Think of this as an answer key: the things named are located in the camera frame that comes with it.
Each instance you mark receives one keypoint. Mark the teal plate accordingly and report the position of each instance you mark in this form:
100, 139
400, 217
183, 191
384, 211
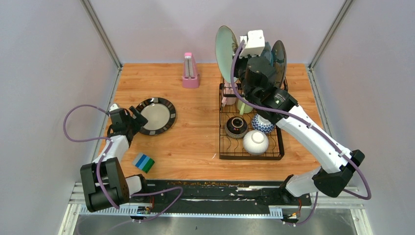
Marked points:
267, 52

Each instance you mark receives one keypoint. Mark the black wire dish rack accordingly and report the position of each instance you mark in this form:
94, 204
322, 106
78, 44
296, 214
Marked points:
232, 149

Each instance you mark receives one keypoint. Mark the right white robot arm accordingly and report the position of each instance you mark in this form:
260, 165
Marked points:
337, 163

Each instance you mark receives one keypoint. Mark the green handled cream mug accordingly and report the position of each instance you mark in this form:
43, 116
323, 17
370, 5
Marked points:
243, 108

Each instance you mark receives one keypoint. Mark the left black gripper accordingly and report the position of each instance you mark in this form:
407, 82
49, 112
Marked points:
139, 122

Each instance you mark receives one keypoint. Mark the dark blue floral plate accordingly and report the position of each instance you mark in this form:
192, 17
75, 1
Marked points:
279, 61

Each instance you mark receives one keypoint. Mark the pink metronome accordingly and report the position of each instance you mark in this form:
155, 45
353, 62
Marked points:
190, 77

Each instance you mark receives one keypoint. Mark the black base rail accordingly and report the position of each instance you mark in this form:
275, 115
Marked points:
217, 197

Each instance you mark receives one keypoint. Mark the white patterned bowl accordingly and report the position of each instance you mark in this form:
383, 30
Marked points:
255, 142

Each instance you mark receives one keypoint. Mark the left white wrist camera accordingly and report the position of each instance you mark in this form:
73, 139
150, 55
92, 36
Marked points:
113, 107

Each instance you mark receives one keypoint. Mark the blue green striped block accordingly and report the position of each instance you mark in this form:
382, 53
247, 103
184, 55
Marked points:
143, 162

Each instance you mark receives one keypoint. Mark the black gold patterned bowl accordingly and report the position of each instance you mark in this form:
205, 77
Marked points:
236, 127

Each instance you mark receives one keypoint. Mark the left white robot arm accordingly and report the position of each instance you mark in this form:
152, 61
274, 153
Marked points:
103, 181

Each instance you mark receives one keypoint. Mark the red patterned bowl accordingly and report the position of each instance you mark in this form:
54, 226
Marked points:
261, 124

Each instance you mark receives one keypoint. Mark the black bottom plate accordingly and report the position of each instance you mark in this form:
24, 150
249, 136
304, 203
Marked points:
160, 113

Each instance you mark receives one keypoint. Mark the pink mug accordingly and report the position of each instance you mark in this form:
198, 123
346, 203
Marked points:
227, 90

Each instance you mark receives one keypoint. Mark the pale green flower plate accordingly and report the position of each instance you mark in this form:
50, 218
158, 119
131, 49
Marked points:
225, 46

